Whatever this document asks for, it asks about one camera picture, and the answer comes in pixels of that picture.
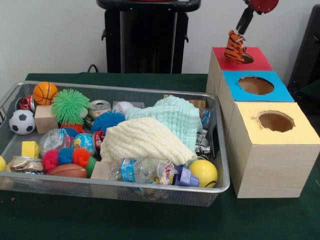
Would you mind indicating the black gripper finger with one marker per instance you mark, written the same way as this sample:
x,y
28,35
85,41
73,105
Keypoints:
x,y
243,18
247,23

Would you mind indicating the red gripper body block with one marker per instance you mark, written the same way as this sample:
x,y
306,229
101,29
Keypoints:
x,y
262,5

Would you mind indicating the striped tiger plush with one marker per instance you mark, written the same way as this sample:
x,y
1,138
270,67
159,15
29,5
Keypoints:
x,y
233,50

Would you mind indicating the cream waffle cloth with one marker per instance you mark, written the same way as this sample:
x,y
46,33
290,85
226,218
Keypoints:
x,y
145,140

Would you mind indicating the multicolour spiky caterpillar toy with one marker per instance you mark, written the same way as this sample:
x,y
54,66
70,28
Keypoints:
x,y
66,156

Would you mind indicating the wooden three-hole box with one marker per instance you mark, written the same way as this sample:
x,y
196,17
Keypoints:
x,y
275,170

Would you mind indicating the silver mesh bin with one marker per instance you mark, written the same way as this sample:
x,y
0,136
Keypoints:
x,y
150,192

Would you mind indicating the black stand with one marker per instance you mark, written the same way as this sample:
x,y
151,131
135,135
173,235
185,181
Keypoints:
x,y
307,62

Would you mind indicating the mint waffle cloth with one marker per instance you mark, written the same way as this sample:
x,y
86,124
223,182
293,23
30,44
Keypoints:
x,y
175,115

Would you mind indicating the silver metallic toy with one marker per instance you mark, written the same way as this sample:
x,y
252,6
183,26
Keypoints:
x,y
202,147

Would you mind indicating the white baseball toy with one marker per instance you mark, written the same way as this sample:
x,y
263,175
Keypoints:
x,y
122,107

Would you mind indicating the yellow smiley ball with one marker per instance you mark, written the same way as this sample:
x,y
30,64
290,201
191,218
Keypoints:
x,y
203,172

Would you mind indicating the purple plastic toy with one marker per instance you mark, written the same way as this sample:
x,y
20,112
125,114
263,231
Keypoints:
x,y
186,177

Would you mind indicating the silver drink can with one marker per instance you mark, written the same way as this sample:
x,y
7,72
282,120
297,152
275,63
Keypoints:
x,y
100,108

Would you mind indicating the blue spiky ball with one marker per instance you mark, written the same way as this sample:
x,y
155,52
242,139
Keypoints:
x,y
105,121

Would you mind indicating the crushed clear plastic bottle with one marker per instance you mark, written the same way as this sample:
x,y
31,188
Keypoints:
x,y
140,170
53,140

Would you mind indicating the green spiky ball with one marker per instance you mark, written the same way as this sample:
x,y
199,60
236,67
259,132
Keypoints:
x,y
71,106

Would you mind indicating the blue globe ball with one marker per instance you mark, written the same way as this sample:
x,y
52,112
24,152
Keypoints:
x,y
83,142

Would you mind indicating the plain wooden block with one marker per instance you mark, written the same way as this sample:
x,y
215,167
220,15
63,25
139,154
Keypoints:
x,y
46,120
100,171

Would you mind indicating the orange basketball toy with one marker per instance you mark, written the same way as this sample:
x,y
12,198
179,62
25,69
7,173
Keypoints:
x,y
45,93

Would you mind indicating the dark green tablecloth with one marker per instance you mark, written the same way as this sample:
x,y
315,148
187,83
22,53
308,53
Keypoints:
x,y
150,222

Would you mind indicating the red drink can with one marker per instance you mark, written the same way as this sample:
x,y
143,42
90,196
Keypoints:
x,y
27,103

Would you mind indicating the brown football toy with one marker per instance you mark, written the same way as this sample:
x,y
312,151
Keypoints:
x,y
67,171

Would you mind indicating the black white soccer ball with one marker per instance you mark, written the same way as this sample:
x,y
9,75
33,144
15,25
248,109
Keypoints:
x,y
22,122

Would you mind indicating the yellow plastic block toy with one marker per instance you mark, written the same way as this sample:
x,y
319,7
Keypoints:
x,y
30,150

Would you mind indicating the plain yellow ball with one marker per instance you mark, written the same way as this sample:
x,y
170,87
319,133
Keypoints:
x,y
2,163

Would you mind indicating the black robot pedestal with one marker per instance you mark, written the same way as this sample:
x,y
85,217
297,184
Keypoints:
x,y
147,37

